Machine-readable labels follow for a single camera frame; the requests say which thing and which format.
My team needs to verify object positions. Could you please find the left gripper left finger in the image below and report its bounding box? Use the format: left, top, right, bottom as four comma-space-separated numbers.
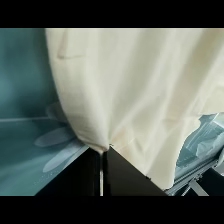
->
35, 147, 102, 197

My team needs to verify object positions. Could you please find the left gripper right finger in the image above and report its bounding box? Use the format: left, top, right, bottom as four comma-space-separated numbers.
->
102, 144, 168, 197

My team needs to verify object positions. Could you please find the beige T-shirt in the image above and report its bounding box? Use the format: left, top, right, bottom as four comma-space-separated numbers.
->
44, 28, 224, 192

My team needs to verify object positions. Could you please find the silver frame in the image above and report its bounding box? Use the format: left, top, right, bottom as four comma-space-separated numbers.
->
164, 146, 224, 197

